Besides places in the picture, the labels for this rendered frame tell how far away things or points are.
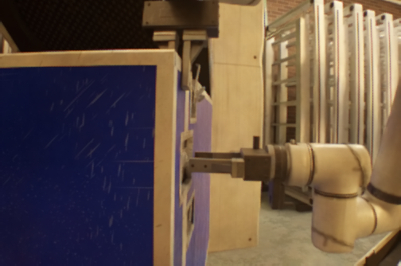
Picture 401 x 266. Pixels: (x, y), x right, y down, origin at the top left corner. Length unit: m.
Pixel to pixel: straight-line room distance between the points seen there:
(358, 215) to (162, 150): 0.42
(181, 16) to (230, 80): 1.33
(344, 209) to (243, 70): 1.38
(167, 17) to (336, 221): 0.49
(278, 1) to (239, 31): 2.88
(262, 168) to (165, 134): 0.21
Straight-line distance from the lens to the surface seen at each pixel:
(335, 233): 0.61
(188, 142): 0.63
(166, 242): 0.43
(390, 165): 0.66
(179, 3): 0.50
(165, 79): 0.40
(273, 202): 0.58
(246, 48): 1.88
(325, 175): 0.58
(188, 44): 0.47
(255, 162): 0.52
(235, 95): 1.80
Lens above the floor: 0.86
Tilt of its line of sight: 1 degrees up
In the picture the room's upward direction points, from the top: 1 degrees clockwise
